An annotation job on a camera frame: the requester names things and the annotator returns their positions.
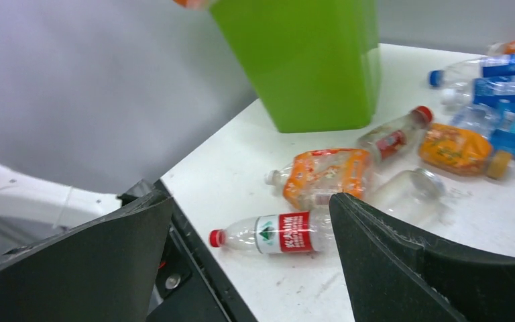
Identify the orange label white-cap bottle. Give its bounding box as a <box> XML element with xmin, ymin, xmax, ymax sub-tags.
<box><xmin>174</xmin><ymin>0</ymin><xmax>217</xmax><ymax>10</ymax></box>

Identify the blue label clear bottle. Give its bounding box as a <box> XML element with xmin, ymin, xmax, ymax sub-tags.
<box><xmin>428</xmin><ymin>54</ymin><xmax>515</xmax><ymax>88</ymax></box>

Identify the crushed blue label bottle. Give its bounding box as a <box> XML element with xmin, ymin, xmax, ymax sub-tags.
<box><xmin>449</xmin><ymin>103</ymin><xmax>515</xmax><ymax>159</ymax></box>

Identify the crushed orange label bottle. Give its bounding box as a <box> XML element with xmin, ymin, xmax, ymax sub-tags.
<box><xmin>264</xmin><ymin>148</ymin><xmax>373</xmax><ymax>211</ymax></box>

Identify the small red-cap bottle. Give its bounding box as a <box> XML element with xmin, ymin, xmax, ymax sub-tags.
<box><xmin>357</xmin><ymin>105</ymin><xmax>434</xmax><ymax>163</ymax></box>

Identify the green plastic bin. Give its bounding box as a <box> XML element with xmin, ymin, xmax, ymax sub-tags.
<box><xmin>210</xmin><ymin>0</ymin><xmax>381</xmax><ymax>133</ymax></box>

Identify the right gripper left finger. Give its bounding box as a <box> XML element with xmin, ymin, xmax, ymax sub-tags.
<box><xmin>0</xmin><ymin>191</ymin><xmax>173</xmax><ymax>321</ymax></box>

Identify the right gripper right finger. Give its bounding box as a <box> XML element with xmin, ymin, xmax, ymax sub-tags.
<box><xmin>329</xmin><ymin>193</ymin><xmax>515</xmax><ymax>321</ymax></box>

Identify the small orange juice bottle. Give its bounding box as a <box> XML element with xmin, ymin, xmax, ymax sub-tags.
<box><xmin>418</xmin><ymin>123</ymin><xmax>513</xmax><ymax>180</ymax></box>

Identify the red label clear bottle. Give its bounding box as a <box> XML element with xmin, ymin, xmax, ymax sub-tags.
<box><xmin>209</xmin><ymin>209</ymin><xmax>336</xmax><ymax>255</ymax></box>

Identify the clear bottle without label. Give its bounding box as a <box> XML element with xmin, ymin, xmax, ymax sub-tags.
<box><xmin>365</xmin><ymin>168</ymin><xmax>445</xmax><ymax>225</ymax></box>

